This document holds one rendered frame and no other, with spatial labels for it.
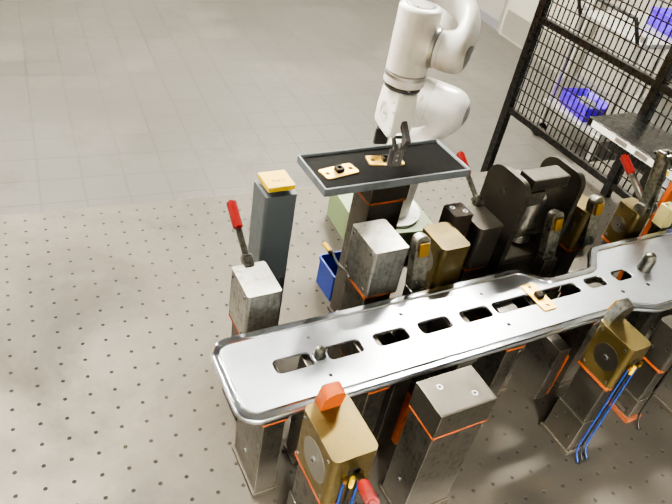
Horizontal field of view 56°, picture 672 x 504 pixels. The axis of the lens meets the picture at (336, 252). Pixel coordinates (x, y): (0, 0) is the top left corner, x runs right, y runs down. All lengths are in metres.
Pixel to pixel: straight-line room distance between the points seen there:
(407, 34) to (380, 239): 0.39
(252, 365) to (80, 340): 0.58
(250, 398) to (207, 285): 0.68
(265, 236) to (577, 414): 0.77
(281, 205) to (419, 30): 0.43
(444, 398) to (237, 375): 0.35
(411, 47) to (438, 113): 0.45
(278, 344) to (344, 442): 0.27
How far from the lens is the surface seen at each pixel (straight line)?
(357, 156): 1.42
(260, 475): 1.28
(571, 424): 1.54
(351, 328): 1.22
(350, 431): 0.99
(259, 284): 1.19
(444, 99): 1.70
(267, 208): 1.29
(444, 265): 1.37
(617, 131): 2.30
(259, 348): 1.16
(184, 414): 1.44
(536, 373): 1.62
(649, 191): 1.79
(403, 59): 1.29
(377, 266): 1.25
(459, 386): 1.14
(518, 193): 1.45
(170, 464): 1.37
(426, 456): 1.19
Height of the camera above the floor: 1.85
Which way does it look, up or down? 38 degrees down
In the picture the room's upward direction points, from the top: 11 degrees clockwise
